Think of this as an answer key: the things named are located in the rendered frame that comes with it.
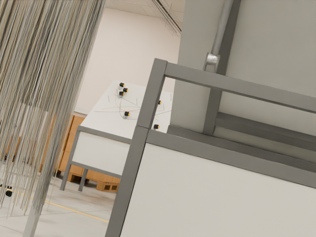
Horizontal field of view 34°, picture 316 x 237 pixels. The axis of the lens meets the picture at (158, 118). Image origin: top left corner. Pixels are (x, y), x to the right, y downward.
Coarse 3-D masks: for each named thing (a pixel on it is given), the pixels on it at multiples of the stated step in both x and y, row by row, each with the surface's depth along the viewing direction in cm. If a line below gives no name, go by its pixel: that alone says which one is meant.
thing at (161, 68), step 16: (160, 64) 146; (176, 64) 146; (160, 80) 146; (192, 80) 145; (208, 80) 144; (224, 80) 143; (240, 80) 143; (144, 96) 146; (256, 96) 141; (272, 96) 141; (288, 96) 140; (304, 96) 140; (144, 112) 146
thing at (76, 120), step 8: (72, 120) 838; (80, 120) 832; (72, 128) 834; (48, 136) 840; (64, 136) 833; (72, 136) 832; (64, 144) 832; (64, 152) 831; (56, 160) 832; (64, 160) 829; (40, 168) 836; (56, 168) 829; (64, 168) 827; (72, 168) 824; (80, 168) 821; (72, 176) 825; (80, 176) 817; (88, 176) 816; (96, 176) 812; (104, 176) 809; (104, 184) 812; (112, 184) 849
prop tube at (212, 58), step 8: (232, 0) 149; (224, 8) 148; (224, 16) 148; (224, 24) 147; (216, 32) 147; (216, 40) 146; (216, 48) 146; (208, 56) 145; (216, 56) 145; (208, 64) 146
